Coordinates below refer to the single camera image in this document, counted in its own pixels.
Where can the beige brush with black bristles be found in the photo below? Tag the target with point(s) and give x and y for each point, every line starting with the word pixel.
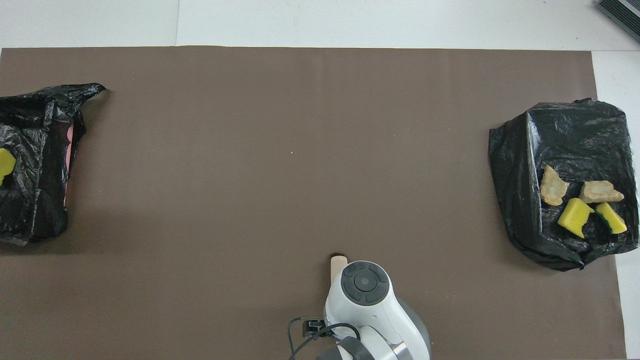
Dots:
pixel 338 267

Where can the pale croissant bread piece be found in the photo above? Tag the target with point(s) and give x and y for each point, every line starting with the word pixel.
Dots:
pixel 552 187

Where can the yellow notched sponge piece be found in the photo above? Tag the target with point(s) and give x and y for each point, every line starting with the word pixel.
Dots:
pixel 575 216

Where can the orange striped croissant bread piece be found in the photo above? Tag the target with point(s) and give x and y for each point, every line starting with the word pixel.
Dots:
pixel 600 192

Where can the yellow wedge sponge piece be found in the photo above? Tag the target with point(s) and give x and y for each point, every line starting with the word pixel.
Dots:
pixel 612 219

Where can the yellow curved sponge piece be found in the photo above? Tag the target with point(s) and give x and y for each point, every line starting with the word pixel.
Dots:
pixel 5 164

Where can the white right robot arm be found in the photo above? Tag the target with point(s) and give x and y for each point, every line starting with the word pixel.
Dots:
pixel 370 310

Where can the pink plastic bin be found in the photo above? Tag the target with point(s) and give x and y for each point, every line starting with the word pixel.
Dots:
pixel 69 150

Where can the black plastic trash bag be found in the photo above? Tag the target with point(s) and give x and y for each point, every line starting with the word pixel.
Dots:
pixel 35 165
pixel 565 145

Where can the brown table mat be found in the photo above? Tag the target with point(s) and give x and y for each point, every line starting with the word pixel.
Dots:
pixel 250 150

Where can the dark grey ribbed panel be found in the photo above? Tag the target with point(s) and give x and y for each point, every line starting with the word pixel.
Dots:
pixel 625 12

